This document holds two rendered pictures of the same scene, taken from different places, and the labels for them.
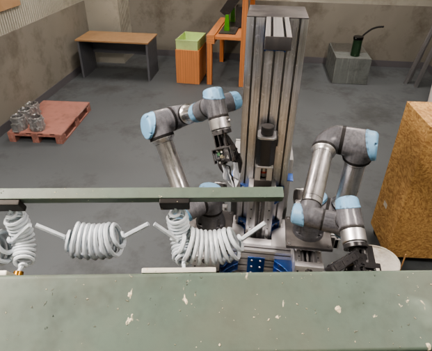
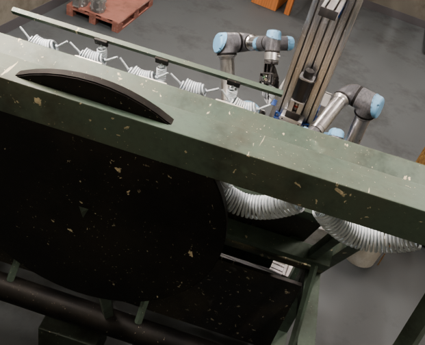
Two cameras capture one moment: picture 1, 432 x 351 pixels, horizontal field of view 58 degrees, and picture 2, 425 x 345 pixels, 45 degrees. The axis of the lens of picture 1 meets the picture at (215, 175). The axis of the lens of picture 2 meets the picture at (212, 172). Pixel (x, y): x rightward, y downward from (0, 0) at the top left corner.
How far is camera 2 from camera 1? 128 cm
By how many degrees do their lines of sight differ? 7
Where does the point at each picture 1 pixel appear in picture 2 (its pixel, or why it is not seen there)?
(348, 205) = (335, 133)
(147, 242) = not seen: hidden behind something
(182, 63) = not seen: outside the picture
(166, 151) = (226, 66)
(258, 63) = (317, 20)
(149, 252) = not seen: hidden behind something
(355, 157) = (361, 111)
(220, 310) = (241, 120)
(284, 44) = (331, 15)
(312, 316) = (273, 133)
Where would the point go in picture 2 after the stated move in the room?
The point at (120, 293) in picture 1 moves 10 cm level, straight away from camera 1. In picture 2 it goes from (207, 103) to (204, 87)
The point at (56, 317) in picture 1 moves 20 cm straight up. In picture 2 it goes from (183, 103) to (194, 50)
